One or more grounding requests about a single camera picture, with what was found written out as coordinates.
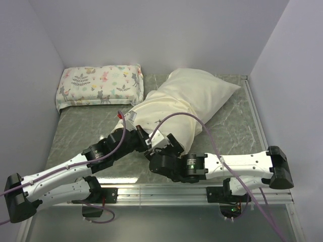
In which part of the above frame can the animal print patterned pillow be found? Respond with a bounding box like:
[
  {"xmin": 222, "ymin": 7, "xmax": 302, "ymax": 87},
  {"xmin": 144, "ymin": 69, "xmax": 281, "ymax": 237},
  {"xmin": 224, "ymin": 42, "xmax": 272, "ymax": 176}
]
[{"xmin": 56, "ymin": 64, "xmax": 144, "ymax": 112}]

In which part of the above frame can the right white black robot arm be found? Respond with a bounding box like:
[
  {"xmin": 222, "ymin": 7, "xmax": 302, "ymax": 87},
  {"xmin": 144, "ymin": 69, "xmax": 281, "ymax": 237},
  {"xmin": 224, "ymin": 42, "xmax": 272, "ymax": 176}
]
[{"xmin": 145, "ymin": 132, "xmax": 294, "ymax": 202}]

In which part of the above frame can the aluminium rail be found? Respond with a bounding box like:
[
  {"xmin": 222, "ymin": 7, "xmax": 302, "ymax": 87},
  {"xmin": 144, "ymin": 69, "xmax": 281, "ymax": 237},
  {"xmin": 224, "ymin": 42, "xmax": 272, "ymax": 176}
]
[
  {"xmin": 241, "ymin": 76, "xmax": 268, "ymax": 150},
  {"xmin": 26, "ymin": 184, "xmax": 295, "ymax": 206}
]

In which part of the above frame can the cream pillowcase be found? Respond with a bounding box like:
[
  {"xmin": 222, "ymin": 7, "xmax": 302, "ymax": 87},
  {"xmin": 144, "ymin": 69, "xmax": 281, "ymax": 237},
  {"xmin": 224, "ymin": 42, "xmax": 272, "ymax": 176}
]
[{"xmin": 111, "ymin": 68, "xmax": 242, "ymax": 152}]

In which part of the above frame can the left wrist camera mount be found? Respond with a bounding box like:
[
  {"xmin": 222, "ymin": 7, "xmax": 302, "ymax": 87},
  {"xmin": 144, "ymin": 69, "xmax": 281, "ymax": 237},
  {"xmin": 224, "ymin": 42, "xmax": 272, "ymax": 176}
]
[{"xmin": 118, "ymin": 110, "xmax": 137, "ymax": 131}]

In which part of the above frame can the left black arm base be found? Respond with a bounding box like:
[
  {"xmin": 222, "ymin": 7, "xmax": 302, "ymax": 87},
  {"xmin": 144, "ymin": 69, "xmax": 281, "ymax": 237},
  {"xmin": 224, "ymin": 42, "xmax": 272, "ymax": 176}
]
[{"xmin": 79, "ymin": 188, "xmax": 118, "ymax": 224}]

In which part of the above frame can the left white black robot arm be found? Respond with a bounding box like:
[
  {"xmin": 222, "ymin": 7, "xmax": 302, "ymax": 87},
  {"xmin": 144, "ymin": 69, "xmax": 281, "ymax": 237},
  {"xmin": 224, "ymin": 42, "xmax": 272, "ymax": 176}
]
[{"xmin": 3, "ymin": 126, "xmax": 149, "ymax": 223}]

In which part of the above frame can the aluminium right side rail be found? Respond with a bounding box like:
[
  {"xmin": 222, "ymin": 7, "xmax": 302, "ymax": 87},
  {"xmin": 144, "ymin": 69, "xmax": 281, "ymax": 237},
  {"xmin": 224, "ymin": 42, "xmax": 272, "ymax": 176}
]
[{"xmin": 241, "ymin": 76, "xmax": 268, "ymax": 150}]

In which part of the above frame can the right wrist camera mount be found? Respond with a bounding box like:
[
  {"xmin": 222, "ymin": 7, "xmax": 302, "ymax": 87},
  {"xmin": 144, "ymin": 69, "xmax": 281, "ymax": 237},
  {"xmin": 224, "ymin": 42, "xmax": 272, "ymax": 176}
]
[{"xmin": 145, "ymin": 130, "xmax": 170, "ymax": 151}]

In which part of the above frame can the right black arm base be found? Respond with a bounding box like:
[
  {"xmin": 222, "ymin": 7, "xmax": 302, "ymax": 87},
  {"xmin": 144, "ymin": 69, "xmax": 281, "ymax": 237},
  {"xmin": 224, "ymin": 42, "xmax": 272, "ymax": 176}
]
[{"xmin": 206, "ymin": 179, "xmax": 251, "ymax": 221}]

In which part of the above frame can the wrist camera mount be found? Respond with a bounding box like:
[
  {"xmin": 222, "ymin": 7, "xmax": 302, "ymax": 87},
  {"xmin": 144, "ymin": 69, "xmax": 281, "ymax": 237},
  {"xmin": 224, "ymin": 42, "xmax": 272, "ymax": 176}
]
[
  {"xmin": 118, "ymin": 110, "xmax": 137, "ymax": 131},
  {"xmin": 145, "ymin": 130, "xmax": 170, "ymax": 151}
]

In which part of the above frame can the aluminium front rail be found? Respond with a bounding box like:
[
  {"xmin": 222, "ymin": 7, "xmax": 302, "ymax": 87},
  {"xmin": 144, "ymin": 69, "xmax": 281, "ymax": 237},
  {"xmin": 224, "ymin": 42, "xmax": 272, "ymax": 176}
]
[{"xmin": 26, "ymin": 184, "xmax": 295, "ymax": 206}]

